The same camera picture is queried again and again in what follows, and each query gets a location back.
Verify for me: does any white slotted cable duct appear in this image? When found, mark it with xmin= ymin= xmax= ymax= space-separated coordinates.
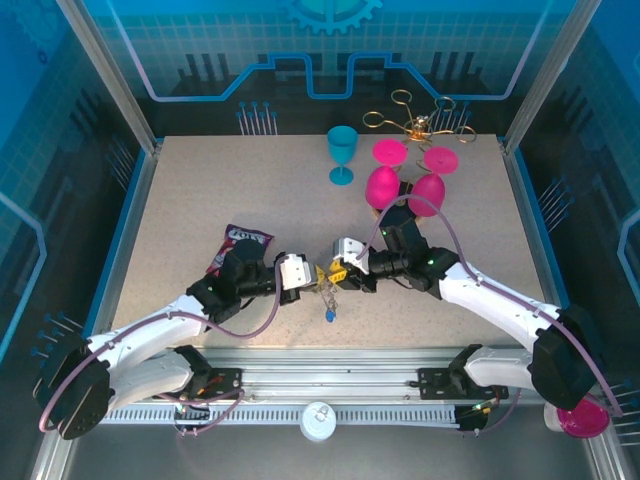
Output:
xmin=102 ymin=405 xmax=459 ymax=426

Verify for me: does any long aluminium frame rail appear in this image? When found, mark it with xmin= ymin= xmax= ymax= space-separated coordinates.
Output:
xmin=64 ymin=347 xmax=599 ymax=407

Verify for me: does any black cable connector block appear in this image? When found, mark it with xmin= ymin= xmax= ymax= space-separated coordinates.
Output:
xmin=455 ymin=403 xmax=489 ymax=435
xmin=172 ymin=403 xmax=211 ymax=437

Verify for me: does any aluminium frame post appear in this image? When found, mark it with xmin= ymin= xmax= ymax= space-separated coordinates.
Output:
xmin=502 ymin=0 xmax=601 ymax=156
xmin=54 ymin=0 xmax=164 ymax=154

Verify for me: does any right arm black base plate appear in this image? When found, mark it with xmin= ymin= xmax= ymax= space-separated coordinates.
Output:
xmin=417 ymin=367 xmax=510 ymax=401

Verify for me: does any aluminium side rail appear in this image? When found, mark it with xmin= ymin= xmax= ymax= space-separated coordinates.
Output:
xmin=499 ymin=139 xmax=589 ymax=351
xmin=82 ymin=142 xmax=166 ymax=351

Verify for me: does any teal plastic goblet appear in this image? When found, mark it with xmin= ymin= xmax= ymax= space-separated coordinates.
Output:
xmin=327 ymin=125 xmax=359 ymax=187

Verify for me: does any purple candy bag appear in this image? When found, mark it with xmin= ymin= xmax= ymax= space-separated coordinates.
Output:
xmin=208 ymin=223 xmax=276 ymax=276

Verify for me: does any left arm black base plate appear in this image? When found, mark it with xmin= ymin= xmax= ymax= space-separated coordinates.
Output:
xmin=154 ymin=367 xmax=244 ymax=401

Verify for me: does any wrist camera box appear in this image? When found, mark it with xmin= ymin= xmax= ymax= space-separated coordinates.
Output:
xmin=277 ymin=253 xmax=317 ymax=291
xmin=332 ymin=237 xmax=371 ymax=274

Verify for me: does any metal keyring holder with rings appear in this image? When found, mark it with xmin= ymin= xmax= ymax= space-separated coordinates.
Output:
xmin=317 ymin=277 xmax=341 ymax=321

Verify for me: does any white cup with pink lid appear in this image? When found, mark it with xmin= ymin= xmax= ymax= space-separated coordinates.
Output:
xmin=543 ymin=394 xmax=611 ymax=440

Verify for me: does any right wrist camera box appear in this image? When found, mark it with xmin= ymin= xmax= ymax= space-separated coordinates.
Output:
xmin=332 ymin=237 xmax=371 ymax=274

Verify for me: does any pink plastic goblet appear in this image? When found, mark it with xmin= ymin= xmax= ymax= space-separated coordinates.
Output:
xmin=365 ymin=138 xmax=407 ymax=211
xmin=408 ymin=146 xmax=460 ymax=218

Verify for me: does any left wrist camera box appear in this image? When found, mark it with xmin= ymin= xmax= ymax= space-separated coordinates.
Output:
xmin=277 ymin=253 xmax=317 ymax=291

